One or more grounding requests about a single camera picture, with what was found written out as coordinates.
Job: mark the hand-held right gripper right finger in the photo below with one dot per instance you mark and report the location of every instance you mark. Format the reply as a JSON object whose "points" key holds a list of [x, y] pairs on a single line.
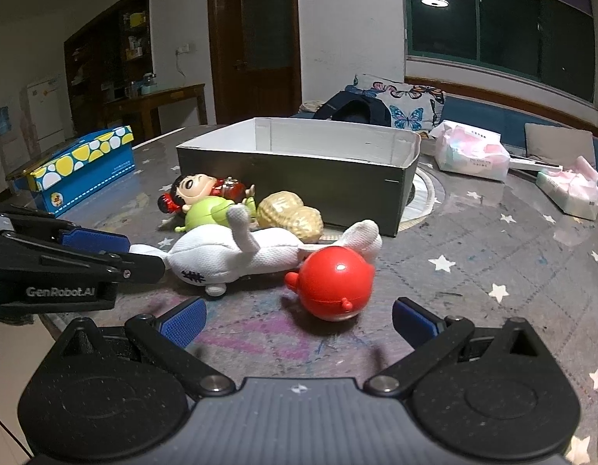
{"points": [[415, 320]]}

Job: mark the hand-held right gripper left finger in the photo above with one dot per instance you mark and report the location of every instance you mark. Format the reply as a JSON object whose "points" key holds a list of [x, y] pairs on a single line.
{"points": [[185, 322]]}

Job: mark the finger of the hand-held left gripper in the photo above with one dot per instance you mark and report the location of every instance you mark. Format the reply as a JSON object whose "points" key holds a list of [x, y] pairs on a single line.
{"points": [[144, 266], [93, 240]]}

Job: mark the green plastic toy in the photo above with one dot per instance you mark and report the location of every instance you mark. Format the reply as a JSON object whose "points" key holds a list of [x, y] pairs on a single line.
{"points": [[209, 213]]}

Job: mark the red round plastic toy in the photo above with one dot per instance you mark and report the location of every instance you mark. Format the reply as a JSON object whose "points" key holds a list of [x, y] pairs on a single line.
{"points": [[333, 281]]}

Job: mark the red dress doll figure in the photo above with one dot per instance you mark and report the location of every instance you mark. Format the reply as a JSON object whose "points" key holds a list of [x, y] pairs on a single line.
{"points": [[192, 188]]}

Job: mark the white plush toy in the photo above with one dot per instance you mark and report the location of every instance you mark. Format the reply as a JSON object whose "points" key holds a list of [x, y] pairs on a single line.
{"points": [[270, 252]]}

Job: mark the peanut shaped toy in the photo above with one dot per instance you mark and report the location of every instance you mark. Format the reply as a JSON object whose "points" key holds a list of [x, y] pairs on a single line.
{"points": [[289, 215]]}

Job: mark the grey cardboard box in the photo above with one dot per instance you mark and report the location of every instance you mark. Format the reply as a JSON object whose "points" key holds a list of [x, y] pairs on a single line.
{"points": [[289, 184]]}

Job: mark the light green container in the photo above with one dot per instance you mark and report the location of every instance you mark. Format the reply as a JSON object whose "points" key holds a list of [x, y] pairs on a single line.
{"points": [[148, 85]]}

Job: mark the blue box with yellow dots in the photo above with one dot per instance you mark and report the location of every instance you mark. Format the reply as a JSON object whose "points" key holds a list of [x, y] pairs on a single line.
{"points": [[85, 174]]}

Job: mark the star print tablecloth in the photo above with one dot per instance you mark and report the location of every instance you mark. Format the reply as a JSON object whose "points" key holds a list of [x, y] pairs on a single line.
{"points": [[473, 276]]}

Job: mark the round white mat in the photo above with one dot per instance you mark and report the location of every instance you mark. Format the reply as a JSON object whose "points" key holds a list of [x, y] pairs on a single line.
{"points": [[427, 198]]}

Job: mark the white fridge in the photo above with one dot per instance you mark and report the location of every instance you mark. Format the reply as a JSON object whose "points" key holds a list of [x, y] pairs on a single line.
{"points": [[44, 109]]}

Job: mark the wooden desk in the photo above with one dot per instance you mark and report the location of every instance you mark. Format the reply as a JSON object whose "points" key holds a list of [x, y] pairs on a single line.
{"points": [[153, 99]]}

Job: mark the pink white tissue pack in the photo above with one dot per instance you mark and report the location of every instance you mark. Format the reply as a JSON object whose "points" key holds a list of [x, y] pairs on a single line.
{"points": [[468, 155], [570, 191]]}

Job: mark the dark wooden cabinet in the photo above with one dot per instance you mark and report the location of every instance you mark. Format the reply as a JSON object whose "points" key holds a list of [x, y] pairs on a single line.
{"points": [[110, 58]]}

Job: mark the butterfly print pillow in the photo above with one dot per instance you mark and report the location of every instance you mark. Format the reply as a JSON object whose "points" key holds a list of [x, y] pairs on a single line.
{"points": [[410, 106]]}

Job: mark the blue sofa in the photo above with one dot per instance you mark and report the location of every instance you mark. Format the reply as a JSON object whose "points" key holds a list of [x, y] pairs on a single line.
{"points": [[488, 116]]}

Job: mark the dark blue backpack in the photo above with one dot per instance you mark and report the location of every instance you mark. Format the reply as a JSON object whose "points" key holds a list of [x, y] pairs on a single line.
{"points": [[352, 106]]}

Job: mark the grey cushion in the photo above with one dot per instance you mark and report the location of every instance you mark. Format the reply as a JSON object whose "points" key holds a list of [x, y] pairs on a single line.
{"points": [[558, 143]]}

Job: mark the brown wooden door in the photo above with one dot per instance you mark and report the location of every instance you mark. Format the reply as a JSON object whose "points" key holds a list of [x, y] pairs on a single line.
{"points": [[260, 34]]}

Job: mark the green framed window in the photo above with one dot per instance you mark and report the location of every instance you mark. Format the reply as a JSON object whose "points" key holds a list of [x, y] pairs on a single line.
{"points": [[497, 24]]}

